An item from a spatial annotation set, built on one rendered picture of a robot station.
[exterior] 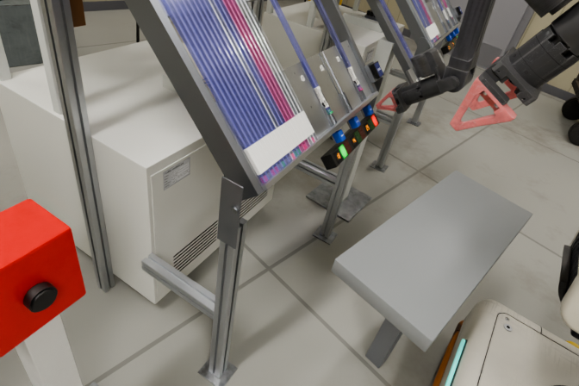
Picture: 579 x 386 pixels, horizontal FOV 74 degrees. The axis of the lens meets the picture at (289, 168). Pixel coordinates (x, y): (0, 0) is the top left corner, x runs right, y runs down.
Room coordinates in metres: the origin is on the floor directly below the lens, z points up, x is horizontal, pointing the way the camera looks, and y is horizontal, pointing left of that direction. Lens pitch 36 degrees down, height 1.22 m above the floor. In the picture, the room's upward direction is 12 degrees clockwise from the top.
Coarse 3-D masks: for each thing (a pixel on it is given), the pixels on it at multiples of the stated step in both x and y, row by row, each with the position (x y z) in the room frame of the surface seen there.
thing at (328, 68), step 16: (336, 48) 1.18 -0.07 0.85; (320, 64) 1.06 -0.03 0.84; (336, 64) 1.13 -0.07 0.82; (352, 64) 1.21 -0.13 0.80; (304, 80) 0.96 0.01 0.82; (320, 80) 1.01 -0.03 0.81; (336, 80) 1.08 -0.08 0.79; (304, 96) 0.92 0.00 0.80; (336, 96) 1.03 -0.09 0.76; (352, 96) 1.11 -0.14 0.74; (320, 112) 0.93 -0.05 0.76; (336, 112) 0.99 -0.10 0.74; (320, 128) 0.89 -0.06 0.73; (256, 176) 0.63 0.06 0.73
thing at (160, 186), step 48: (144, 48) 1.44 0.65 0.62; (0, 96) 0.98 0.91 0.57; (48, 96) 0.95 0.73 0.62; (96, 96) 1.00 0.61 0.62; (144, 96) 1.06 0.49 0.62; (48, 144) 0.89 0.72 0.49; (96, 144) 0.80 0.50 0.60; (144, 144) 0.82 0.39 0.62; (192, 144) 0.87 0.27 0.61; (48, 192) 0.92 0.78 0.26; (144, 192) 0.73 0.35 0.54; (192, 192) 0.87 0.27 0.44; (144, 240) 0.73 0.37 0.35; (192, 240) 0.87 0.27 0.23; (144, 288) 0.74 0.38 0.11
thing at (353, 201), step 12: (384, 48) 1.52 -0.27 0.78; (384, 60) 1.51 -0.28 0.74; (384, 72) 1.51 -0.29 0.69; (384, 84) 1.55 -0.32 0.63; (360, 144) 1.50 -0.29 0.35; (360, 156) 1.55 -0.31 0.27; (348, 180) 1.50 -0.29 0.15; (312, 192) 1.53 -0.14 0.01; (324, 192) 1.55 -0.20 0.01; (348, 192) 1.55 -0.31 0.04; (360, 192) 1.61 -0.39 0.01; (324, 204) 1.46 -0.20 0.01; (348, 204) 1.49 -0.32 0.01; (360, 204) 1.51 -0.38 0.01; (348, 216) 1.40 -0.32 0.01
